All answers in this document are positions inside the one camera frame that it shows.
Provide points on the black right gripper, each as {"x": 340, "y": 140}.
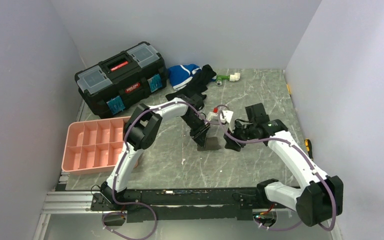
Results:
{"x": 231, "y": 143}

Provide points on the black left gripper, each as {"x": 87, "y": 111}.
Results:
{"x": 199, "y": 135}

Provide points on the olive underwear with beige waistband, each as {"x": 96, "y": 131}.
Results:
{"x": 211, "y": 144}

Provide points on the pink compartment tray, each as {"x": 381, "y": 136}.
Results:
{"x": 93, "y": 146}

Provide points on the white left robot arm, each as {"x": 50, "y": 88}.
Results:
{"x": 141, "y": 132}

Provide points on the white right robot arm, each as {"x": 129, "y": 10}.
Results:
{"x": 318, "y": 198}

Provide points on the black underwear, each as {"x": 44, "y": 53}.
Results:
{"x": 197, "y": 85}

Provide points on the blue white garment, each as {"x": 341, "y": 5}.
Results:
{"x": 180, "y": 75}

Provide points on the green white pipe fitting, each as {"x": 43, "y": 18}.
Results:
{"x": 231, "y": 78}

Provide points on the yellow black screwdriver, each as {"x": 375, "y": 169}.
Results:
{"x": 309, "y": 149}

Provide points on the black plastic toolbox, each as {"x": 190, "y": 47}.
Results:
{"x": 114, "y": 85}

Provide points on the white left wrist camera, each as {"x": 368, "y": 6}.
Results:
{"x": 213, "y": 117}

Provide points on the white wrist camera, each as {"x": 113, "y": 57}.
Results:
{"x": 213, "y": 117}
{"x": 226, "y": 117}

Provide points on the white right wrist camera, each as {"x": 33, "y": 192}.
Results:
{"x": 226, "y": 117}

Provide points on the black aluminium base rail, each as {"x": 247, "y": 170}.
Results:
{"x": 172, "y": 204}

